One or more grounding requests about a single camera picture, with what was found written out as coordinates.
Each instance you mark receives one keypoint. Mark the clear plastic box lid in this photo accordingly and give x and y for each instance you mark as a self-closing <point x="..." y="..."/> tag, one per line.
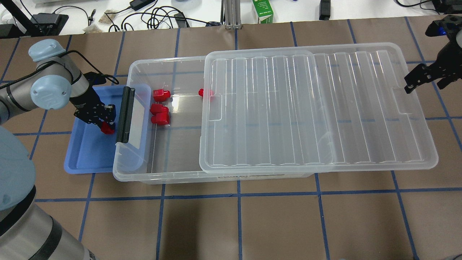
<point x="311" y="109"/>

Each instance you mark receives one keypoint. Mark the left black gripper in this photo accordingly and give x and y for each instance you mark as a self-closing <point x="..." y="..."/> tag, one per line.
<point x="83" y="104"/>

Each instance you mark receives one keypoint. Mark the black power adapter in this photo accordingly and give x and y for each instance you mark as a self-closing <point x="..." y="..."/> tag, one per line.
<point x="139" y="4"/>

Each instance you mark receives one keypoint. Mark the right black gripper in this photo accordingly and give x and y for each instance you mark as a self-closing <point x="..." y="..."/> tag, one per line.
<point x="444" y="64"/>

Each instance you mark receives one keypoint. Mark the black device on table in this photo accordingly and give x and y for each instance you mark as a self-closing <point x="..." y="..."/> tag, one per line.
<point x="324" y="10"/>

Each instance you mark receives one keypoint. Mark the black stand base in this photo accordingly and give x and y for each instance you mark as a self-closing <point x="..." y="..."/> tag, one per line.
<point x="19" y="17"/>

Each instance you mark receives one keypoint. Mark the clear plastic storage box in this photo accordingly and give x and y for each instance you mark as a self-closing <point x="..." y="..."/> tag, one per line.
<point x="169" y="154"/>

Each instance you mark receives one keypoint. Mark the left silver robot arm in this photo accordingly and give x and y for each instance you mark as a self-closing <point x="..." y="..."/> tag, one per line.
<point x="27" y="231"/>

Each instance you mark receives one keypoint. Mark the green white carton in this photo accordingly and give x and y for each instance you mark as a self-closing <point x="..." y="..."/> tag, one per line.
<point x="263" y="11"/>

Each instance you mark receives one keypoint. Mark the blue plastic tray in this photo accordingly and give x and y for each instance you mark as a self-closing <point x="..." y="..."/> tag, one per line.
<point x="91" y="151"/>

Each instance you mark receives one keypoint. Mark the black box handle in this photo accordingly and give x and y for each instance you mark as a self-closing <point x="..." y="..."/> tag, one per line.
<point x="125" y="115"/>

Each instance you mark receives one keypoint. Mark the aluminium frame post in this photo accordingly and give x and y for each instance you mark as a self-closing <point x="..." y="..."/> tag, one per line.
<point x="231" y="14"/>

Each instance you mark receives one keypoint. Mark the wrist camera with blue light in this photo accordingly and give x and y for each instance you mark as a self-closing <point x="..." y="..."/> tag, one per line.
<point x="449" y="26"/>

